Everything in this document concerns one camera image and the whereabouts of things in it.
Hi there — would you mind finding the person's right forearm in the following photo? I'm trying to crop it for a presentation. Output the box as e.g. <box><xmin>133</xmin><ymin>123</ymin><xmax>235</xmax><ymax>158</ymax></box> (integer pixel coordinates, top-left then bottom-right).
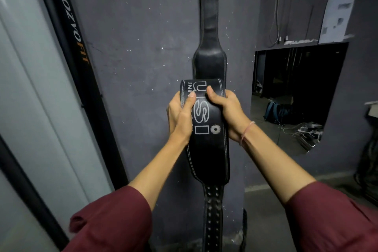
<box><xmin>239</xmin><ymin>122</ymin><xmax>317</xmax><ymax>206</ymax></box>

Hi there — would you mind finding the printed black leather lifting belt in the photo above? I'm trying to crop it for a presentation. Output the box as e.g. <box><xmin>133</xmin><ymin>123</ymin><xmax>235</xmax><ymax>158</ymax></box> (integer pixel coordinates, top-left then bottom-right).
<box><xmin>180</xmin><ymin>78</ymin><xmax>231</xmax><ymax>252</ymax></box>

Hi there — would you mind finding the person's left forearm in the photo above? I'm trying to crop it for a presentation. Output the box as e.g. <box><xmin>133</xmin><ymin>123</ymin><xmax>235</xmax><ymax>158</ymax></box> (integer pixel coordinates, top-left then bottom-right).
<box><xmin>128</xmin><ymin>135</ymin><xmax>191</xmax><ymax>211</ymax></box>

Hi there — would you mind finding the wall mirror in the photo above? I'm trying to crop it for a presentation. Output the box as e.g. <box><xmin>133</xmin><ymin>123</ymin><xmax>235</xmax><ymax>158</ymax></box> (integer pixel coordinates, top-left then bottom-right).
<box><xmin>250</xmin><ymin>42</ymin><xmax>349</xmax><ymax>155</ymax></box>

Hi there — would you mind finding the white paper sheet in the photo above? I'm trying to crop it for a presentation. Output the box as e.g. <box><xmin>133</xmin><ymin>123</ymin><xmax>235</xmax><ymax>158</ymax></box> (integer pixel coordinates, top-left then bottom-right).
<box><xmin>318</xmin><ymin>0</ymin><xmax>356</xmax><ymax>44</ymax></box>

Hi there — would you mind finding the pink wrist band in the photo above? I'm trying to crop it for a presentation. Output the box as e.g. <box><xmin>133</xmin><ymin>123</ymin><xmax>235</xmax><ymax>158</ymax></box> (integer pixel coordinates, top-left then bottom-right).
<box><xmin>239</xmin><ymin>121</ymin><xmax>256</xmax><ymax>147</ymax></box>

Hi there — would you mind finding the plain black leather lifting belt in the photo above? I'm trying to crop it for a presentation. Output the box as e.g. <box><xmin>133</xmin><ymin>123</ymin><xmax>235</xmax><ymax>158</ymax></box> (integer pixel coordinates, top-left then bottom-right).
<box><xmin>193</xmin><ymin>0</ymin><xmax>228</xmax><ymax>82</ymax></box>

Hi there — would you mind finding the black frame bar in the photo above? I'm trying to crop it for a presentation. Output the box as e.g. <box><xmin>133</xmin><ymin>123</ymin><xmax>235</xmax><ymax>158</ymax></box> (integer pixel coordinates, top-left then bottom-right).
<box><xmin>0</xmin><ymin>134</ymin><xmax>70</xmax><ymax>251</ymax></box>

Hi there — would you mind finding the white box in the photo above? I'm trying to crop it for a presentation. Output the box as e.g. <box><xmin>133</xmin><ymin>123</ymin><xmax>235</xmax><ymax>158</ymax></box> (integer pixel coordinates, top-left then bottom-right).
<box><xmin>364</xmin><ymin>100</ymin><xmax>378</xmax><ymax>118</ymax></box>

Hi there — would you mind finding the black bag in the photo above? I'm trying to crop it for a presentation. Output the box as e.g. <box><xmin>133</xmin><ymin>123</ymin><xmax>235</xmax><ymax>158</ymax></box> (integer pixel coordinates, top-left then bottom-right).
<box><xmin>354</xmin><ymin>132</ymin><xmax>378</xmax><ymax>205</ymax></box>

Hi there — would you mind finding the white hanging cable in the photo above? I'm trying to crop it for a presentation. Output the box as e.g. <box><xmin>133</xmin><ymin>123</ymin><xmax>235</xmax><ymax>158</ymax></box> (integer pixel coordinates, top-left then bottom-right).
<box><xmin>268</xmin><ymin>0</ymin><xmax>282</xmax><ymax>48</ymax></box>

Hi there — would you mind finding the black lettered frame post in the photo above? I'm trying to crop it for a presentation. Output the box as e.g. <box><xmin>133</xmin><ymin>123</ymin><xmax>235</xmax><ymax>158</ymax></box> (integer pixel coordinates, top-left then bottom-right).
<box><xmin>32</xmin><ymin>0</ymin><xmax>129</xmax><ymax>191</ymax></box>

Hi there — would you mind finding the blue backpack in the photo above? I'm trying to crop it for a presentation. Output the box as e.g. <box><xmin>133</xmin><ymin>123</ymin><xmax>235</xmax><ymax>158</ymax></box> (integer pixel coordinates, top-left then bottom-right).
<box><xmin>263</xmin><ymin>101</ymin><xmax>292</xmax><ymax>126</ymax></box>

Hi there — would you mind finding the person's right hand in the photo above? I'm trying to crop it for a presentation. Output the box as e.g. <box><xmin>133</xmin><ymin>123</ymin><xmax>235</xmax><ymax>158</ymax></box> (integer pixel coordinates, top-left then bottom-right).
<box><xmin>206</xmin><ymin>85</ymin><xmax>252</xmax><ymax>143</ymax></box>

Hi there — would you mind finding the maroon shirt sleeve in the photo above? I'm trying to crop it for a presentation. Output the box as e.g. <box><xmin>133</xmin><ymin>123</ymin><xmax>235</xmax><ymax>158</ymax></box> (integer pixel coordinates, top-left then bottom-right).
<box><xmin>285</xmin><ymin>181</ymin><xmax>378</xmax><ymax>252</ymax></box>
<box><xmin>63</xmin><ymin>185</ymin><xmax>153</xmax><ymax>252</ymax></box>

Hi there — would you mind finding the person's left hand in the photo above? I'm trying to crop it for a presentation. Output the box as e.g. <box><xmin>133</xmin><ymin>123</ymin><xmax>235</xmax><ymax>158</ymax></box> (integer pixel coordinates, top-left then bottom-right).
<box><xmin>167</xmin><ymin>91</ymin><xmax>197</xmax><ymax>145</ymax></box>

